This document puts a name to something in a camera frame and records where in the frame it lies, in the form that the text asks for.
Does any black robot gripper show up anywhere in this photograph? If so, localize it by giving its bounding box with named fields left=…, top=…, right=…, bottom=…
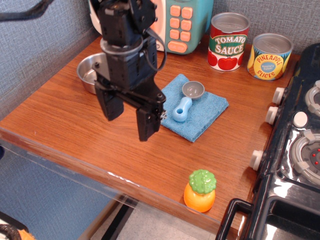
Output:
left=92, top=37, right=166, bottom=142

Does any blue spoon with grey bowl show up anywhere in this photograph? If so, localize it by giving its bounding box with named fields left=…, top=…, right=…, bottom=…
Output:
left=172, top=81, right=205, bottom=123

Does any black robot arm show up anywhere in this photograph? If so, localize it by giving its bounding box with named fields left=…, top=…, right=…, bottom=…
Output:
left=90, top=0, right=166, bottom=142

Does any blue folded towel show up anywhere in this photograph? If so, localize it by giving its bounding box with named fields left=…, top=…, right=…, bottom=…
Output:
left=161, top=74, right=229, bottom=142

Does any small steel pan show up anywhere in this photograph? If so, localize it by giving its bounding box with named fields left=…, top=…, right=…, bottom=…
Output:
left=76, top=52, right=106, bottom=95

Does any toy microwave oven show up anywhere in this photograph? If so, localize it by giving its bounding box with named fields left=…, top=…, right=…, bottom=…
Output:
left=89, top=0, right=214, bottom=55

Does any orange toy fruit green top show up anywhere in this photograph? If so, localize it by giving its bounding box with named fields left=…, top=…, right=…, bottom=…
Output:
left=183, top=169, right=217, bottom=213

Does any tomato sauce can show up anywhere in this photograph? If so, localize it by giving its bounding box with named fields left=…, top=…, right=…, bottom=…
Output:
left=207, top=12, right=251, bottom=72

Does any white stove knob lower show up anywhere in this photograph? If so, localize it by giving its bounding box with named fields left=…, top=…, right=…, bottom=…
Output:
left=249, top=150, right=264, bottom=171

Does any white stove knob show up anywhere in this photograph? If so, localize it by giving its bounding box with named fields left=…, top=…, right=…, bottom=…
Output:
left=272, top=87, right=286, bottom=105
left=249, top=150, right=264, bottom=171
left=265, top=106, right=279, bottom=125

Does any white stove knob middle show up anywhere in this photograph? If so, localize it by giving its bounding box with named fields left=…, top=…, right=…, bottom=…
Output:
left=265, top=106, right=279, bottom=125

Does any white stove knob upper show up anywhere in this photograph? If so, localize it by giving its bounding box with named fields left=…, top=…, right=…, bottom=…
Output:
left=272, top=87, right=286, bottom=105

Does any pineapple slices can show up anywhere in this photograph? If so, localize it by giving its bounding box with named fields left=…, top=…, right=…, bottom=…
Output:
left=247, top=33, right=294, bottom=81

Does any black toy stove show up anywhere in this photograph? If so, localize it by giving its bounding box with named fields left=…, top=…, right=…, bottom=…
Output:
left=216, top=43, right=320, bottom=240

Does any black braided cable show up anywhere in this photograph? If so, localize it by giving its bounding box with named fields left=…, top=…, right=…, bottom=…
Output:
left=0, top=0, right=55, bottom=22

